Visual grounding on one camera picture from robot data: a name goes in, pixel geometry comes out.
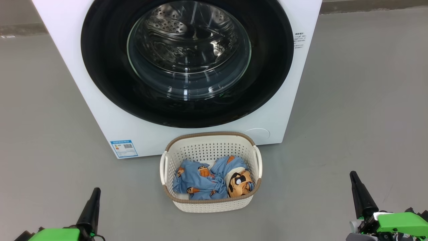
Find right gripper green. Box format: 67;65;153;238
346;171;428;241

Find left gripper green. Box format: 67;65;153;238
13;187;105;241

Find blue small-cartoon print garment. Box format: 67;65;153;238
172;159;231;200

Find black round washer door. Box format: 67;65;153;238
81;0;295;129

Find white front-load washing machine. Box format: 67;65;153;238
32;0;323;159

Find stainless steel washing machine drum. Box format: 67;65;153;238
129;0;251;99

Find blue energy label sticker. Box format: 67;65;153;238
110;140;138;158

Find round white filter cover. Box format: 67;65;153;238
244;128;271;143

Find cream perforated laundry basket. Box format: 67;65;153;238
159;132;263;213

